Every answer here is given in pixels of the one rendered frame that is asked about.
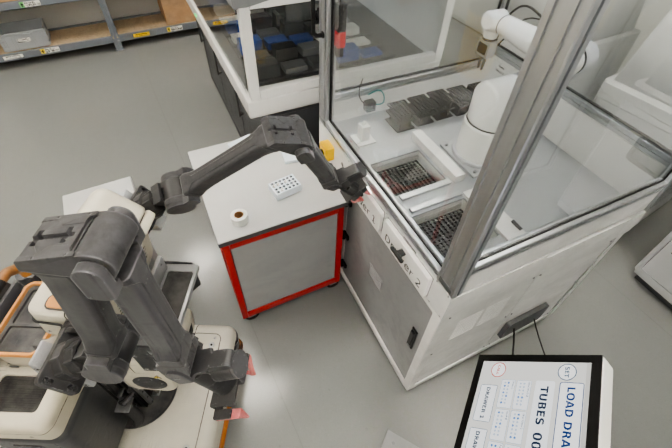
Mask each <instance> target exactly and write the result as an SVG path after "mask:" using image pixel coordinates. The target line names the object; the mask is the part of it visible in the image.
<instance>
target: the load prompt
mask: <svg viewBox="0 0 672 448"><path fill-rule="evenodd" d="M584 388H585V383H576V382H560V385H559V393H558V401H557V409H556V417H555V425H554V433H553V441H552V448H580V437H581V425H582V413H583V400H584Z"/></svg>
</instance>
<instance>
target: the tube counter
mask: <svg viewBox="0 0 672 448"><path fill-rule="evenodd" d="M547 441H548V433H546V432H539V431H532V430H528V433H527V439H526V445H525V448H547Z"/></svg>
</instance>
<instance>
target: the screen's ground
mask: <svg viewBox="0 0 672 448"><path fill-rule="evenodd" d="M493 362H508V361H484V363H483V367H482V371H481V375H480V378H479V382H478V386H477V390H476V393H475V397H474V401H473V405H472V409H471V412H470V416H469V420H468V424H467V427H466V431H465V435H464V439H463V443H462V446H461V448H465V445H466V441H467V437H468V434H469V430H470V426H471V427H477V428H483V429H488V432H487V436H486V440H485V445H484V448H486V447H487V442H488V438H489V433H490V429H491V425H492V420H493V416H494V411H495V407H496V403H497V398H498V394H499V389H500V385H501V380H502V379H519V380H533V383H532V389H531V395H530V400H529V406H528V412H527V418H526V424H525V429H524V435H523V441H522V447H521V448H525V445H526V439H527V433H528V430H532V431H539V432H546V433H548V441H547V448H552V441H553V433H554V425H555V417H556V409H557V401H558V393H559V385H560V382H574V381H556V377H557V369H558V363H568V362H508V365H507V370H506V374H505V378H495V377H489V375H490V371H491V367H492V363H493ZM591 364H592V363H578V372H577V382H576V383H585V388H584V400H583V413H582V425H581V437H580V448H585V445H586V432H587V418H588V405H589V391H590V377H591ZM481 384H492V385H498V388H497V393H496V397H495V401H494V406H493V410H492V414H491V419H490V423H487V422H480V421H474V420H472V418H473V414H474V410H475V407H476V403H477V399H478V395H479V391H480V387H481Z"/></svg>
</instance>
